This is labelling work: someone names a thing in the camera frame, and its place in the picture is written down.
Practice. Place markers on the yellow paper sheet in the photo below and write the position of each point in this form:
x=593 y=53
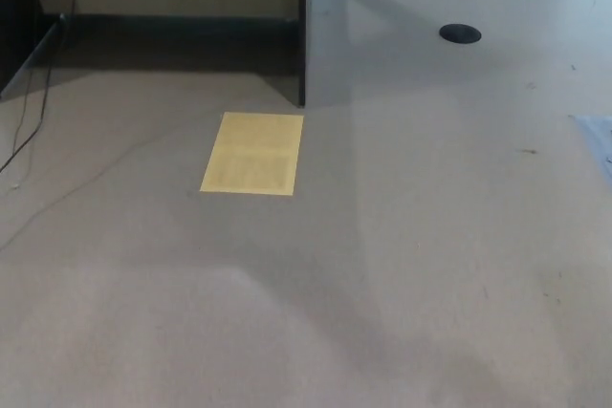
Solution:
x=253 y=155

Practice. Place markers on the dark wood desk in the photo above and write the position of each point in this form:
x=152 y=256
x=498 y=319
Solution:
x=302 y=45

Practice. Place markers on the black round floor cover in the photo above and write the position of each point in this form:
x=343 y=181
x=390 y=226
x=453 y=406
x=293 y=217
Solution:
x=460 y=33

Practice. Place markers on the light blue plastic sheet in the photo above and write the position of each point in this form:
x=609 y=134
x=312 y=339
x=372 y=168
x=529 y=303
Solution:
x=597 y=135

